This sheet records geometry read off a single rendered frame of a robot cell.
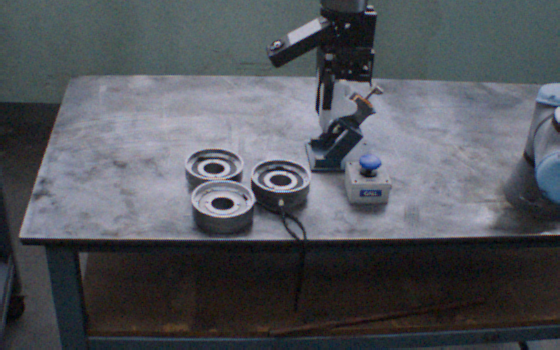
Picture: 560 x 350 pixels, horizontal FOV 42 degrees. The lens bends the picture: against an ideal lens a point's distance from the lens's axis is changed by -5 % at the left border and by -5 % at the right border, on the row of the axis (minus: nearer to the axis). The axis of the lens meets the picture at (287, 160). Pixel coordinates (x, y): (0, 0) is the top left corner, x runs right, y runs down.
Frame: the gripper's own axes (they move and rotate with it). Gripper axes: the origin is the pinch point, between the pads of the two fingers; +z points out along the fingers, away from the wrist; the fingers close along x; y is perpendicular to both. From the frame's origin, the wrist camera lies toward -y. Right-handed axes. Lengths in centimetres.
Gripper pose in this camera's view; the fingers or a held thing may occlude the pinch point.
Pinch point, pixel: (319, 118)
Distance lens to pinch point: 128.1
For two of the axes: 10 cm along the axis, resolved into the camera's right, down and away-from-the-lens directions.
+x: -0.9, -5.4, 8.4
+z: -0.6, 8.4, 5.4
